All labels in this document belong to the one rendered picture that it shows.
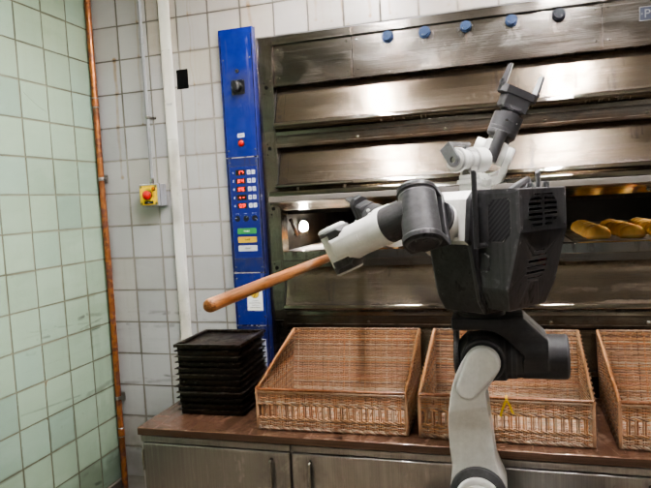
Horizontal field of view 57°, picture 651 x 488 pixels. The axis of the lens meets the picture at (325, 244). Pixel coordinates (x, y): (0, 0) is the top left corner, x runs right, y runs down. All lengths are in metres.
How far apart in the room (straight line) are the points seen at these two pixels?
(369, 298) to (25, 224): 1.42
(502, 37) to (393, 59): 0.43
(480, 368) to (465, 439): 0.21
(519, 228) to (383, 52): 1.35
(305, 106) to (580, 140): 1.10
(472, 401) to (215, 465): 1.11
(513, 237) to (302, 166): 1.37
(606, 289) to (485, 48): 1.03
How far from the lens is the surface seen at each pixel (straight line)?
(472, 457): 1.69
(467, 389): 1.59
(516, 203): 1.41
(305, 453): 2.22
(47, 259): 2.77
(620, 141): 2.52
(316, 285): 2.62
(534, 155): 2.47
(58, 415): 2.88
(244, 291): 1.40
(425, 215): 1.37
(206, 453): 2.37
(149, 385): 3.08
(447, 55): 2.55
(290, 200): 2.46
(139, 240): 2.96
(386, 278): 2.55
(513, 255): 1.43
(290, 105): 2.65
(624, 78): 2.53
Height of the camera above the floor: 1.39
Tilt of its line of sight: 4 degrees down
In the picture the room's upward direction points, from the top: 3 degrees counter-clockwise
